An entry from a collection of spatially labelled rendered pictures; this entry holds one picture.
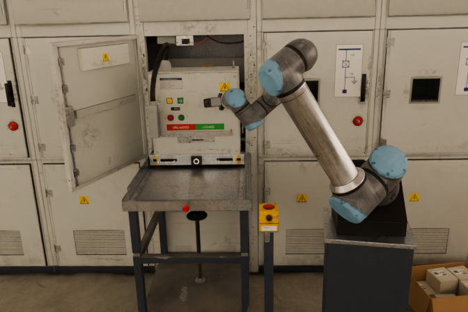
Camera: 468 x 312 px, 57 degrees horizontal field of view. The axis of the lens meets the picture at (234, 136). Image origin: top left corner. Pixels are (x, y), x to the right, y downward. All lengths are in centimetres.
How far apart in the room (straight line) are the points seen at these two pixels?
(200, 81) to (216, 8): 44
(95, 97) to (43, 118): 56
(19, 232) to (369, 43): 252
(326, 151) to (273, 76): 35
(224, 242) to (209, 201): 91
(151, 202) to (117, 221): 89
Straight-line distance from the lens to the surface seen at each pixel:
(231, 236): 292
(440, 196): 301
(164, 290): 265
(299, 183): 275
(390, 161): 180
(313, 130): 157
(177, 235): 295
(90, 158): 242
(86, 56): 231
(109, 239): 306
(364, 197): 173
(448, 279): 293
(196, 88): 236
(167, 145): 246
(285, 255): 298
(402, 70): 270
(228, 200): 205
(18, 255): 336
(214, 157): 244
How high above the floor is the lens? 170
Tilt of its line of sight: 16 degrees down
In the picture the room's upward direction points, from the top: 1 degrees counter-clockwise
